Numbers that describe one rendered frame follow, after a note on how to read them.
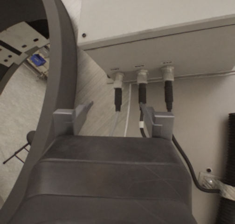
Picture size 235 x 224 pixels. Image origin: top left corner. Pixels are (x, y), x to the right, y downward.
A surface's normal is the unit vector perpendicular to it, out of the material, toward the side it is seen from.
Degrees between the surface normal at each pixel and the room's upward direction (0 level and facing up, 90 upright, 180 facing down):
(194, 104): 90
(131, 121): 90
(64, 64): 38
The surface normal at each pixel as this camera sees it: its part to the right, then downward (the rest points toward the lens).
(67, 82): 0.94, -0.06
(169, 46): -0.03, 0.97
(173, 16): -0.34, -0.23
